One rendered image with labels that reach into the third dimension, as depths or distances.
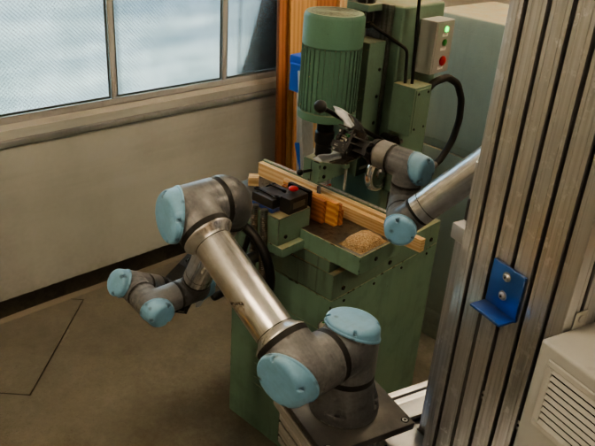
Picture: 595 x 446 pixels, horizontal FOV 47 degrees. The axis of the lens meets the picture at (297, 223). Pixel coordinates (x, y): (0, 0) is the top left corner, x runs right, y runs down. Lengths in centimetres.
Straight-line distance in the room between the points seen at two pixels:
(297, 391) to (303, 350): 8
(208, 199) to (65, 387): 158
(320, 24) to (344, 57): 11
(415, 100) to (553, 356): 116
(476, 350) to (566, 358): 26
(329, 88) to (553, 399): 115
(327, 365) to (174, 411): 146
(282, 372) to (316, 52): 99
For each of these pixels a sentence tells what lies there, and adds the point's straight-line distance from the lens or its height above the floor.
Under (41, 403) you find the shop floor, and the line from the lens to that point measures 285.
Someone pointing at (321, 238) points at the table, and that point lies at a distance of 200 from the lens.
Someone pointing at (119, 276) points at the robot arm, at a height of 89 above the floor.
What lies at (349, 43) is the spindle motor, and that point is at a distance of 196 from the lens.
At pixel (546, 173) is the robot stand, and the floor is 146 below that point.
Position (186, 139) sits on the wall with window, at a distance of 343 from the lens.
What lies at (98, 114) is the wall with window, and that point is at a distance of 313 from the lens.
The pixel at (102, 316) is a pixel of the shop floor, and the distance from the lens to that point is 326.
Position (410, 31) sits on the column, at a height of 145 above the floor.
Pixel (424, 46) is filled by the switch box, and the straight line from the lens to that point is 218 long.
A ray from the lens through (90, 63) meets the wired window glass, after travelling 315.
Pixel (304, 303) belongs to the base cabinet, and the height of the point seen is 65.
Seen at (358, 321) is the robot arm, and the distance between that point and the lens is 140.
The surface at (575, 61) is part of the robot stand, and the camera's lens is 107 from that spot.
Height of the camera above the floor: 184
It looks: 27 degrees down
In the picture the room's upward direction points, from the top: 4 degrees clockwise
